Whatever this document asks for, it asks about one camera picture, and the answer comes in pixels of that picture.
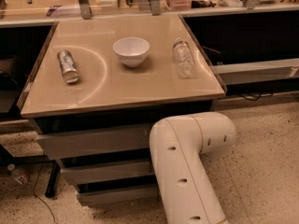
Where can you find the grey bottom drawer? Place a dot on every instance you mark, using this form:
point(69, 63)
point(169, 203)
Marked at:
point(117, 195)

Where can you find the grey drawer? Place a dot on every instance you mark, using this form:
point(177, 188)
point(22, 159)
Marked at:
point(117, 195)
point(91, 142)
point(107, 171)

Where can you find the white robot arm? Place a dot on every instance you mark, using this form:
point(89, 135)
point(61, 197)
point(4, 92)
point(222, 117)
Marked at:
point(180, 147)

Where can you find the drawer cabinet with beige top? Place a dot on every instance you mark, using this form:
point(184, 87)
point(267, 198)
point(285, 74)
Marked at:
point(111, 94)

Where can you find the grey middle drawer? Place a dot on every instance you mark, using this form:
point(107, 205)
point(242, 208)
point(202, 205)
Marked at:
point(107, 171)

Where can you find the grey top drawer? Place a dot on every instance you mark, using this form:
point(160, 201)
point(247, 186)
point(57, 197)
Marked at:
point(91, 142)

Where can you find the clear plastic bottle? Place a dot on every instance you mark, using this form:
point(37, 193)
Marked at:
point(183, 58)

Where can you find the white ceramic bowl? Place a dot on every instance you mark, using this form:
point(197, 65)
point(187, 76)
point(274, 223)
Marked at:
point(131, 51)

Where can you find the silver metal can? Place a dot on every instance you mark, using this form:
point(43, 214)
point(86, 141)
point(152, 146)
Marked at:
point(67, 65)

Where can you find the grey horizontal beam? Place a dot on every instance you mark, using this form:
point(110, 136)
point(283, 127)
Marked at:
point(242, 73)

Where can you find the black table leg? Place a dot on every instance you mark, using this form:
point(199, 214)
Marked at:
point(54, 175)

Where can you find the small bottle on floor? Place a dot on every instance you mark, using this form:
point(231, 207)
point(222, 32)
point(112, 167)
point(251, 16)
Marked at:
point(18, 174)

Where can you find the grey metal post left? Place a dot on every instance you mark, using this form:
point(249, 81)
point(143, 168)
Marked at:
point(85, 9)

